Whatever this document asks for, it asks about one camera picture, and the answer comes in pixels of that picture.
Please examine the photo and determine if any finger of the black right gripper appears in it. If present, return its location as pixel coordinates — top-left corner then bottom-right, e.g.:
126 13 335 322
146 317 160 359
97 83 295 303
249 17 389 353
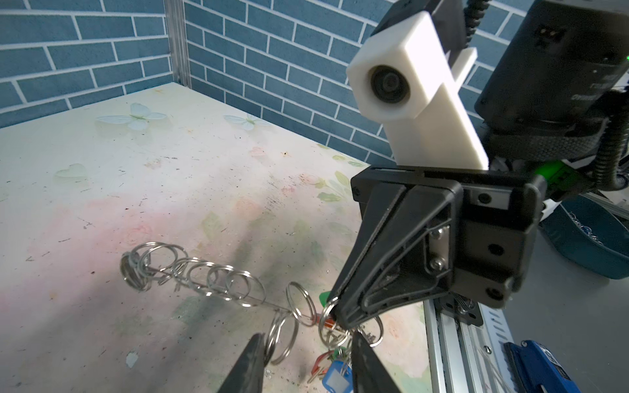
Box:
330 183 463 330

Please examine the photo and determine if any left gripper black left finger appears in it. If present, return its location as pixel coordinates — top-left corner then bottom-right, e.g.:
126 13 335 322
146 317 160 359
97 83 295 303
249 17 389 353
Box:
218 333 266 393

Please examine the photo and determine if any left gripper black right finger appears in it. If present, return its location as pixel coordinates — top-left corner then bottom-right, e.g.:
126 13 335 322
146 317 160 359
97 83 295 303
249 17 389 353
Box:
351 331 401 393

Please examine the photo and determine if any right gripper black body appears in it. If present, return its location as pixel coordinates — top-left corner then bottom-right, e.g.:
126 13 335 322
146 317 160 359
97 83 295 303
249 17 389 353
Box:
352 167 546 308

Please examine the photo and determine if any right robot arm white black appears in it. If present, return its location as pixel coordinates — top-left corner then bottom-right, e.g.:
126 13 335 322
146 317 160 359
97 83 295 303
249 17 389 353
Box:
322 1 628 330

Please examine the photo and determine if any blue key tag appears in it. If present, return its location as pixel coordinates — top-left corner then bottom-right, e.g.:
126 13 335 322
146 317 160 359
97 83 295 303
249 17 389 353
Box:
322 360 353 393

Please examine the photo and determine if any red key tag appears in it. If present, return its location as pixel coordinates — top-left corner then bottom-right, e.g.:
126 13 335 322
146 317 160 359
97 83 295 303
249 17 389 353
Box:
307 350 334 384

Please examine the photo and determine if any teal bin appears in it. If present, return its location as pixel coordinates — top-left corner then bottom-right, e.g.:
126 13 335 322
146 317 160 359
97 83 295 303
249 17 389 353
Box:
541 196 628 279

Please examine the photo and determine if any blue black device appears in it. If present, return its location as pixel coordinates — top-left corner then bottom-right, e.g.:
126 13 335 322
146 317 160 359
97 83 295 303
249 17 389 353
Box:
503 340 581 393

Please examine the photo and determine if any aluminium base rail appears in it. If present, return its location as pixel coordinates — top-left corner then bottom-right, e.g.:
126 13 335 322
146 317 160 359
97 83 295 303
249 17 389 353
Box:
424 301 519 393

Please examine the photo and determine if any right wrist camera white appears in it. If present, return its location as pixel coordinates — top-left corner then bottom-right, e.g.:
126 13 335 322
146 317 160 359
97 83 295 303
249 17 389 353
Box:
347 11 489 170

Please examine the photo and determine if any aluminium corner post left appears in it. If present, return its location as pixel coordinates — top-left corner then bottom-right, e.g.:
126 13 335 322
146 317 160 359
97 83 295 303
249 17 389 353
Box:
163 0 192 88

